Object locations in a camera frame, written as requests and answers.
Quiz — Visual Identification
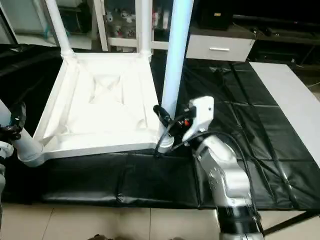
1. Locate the white plastic table leg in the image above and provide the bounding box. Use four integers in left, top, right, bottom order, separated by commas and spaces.
45, 0, 79, 59
158, 0, 195, 152
136, 0, 154, 59
0, 97, 45, 167

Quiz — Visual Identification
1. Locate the white plastic table top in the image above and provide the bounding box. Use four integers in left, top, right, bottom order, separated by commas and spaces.
17, 50, 177, 167

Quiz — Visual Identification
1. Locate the black work mat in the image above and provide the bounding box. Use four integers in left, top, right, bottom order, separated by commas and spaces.
0, 44, 320, 210

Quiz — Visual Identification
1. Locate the white drawer unit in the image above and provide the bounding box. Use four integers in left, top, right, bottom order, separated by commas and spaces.
185, 34, 256, 63

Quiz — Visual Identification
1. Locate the blue metal stand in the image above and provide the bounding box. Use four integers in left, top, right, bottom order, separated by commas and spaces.
43, 24, 57, 42

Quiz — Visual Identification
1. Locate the white glass-door cabinet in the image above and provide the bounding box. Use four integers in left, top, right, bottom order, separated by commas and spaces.
93, 0, 174, 51

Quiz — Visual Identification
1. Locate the white flat panel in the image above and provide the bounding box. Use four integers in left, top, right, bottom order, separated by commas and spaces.
248, 61, 320, 167

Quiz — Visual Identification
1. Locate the dark floor crate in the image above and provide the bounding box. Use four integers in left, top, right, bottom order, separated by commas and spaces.
62, 5, 94, 36

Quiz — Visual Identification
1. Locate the black box with yellow label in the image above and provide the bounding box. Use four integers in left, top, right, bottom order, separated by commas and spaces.
197, 0, 234, 30

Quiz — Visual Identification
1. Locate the dark wooden TV bench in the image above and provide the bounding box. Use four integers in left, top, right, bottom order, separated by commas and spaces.
232, 14, 320, 64

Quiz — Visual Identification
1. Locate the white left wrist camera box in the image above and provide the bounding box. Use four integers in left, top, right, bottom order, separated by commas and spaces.
0, 141, 15, 163

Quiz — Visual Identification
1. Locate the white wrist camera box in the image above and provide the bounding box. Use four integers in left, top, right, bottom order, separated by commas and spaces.
0, 141, 15, 163
182, 96, 216, 147

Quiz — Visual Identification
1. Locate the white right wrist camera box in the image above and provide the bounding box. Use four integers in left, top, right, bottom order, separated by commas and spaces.
182, 96, 216, 147

